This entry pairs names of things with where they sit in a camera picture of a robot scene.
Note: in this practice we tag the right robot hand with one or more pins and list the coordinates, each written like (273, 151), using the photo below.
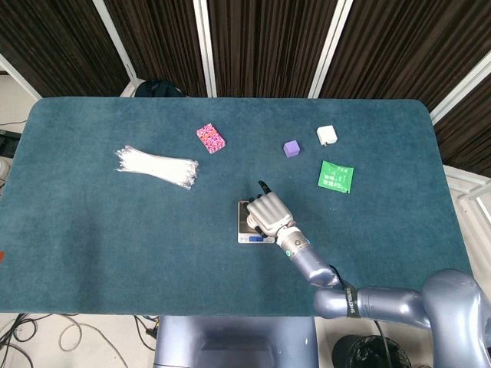
(268, 212)

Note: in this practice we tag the digital kitchen scale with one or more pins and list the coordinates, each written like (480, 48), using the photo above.
(242, 232)

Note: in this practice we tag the purple cube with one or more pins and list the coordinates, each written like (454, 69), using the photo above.
(292, 149)

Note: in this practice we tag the green sachet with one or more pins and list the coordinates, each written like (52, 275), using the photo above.
(335, 177)

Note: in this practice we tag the pink patterned box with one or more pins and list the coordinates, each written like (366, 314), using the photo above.
(210, 138)

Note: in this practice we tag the white charger block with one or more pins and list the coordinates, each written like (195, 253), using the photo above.
(327, 135)

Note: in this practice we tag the blue robot torso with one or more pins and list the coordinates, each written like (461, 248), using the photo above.
(234, 341)

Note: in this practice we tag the teal table cloth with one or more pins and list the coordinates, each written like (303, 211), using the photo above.
(115, 249)

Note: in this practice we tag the black bag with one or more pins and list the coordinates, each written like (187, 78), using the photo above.
(159, 89)

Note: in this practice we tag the black trash bin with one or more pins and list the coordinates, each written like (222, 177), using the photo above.
(356, 352)

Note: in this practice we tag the black floor device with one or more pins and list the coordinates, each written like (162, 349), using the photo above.
(8, 143)

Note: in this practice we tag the white partition frame post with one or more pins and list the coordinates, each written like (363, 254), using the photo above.
(460, 90)
(115, 40)
(205, 46)
(330, 50)
(19, 78)

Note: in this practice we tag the white metal frame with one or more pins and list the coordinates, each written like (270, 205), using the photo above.
(470, 188)

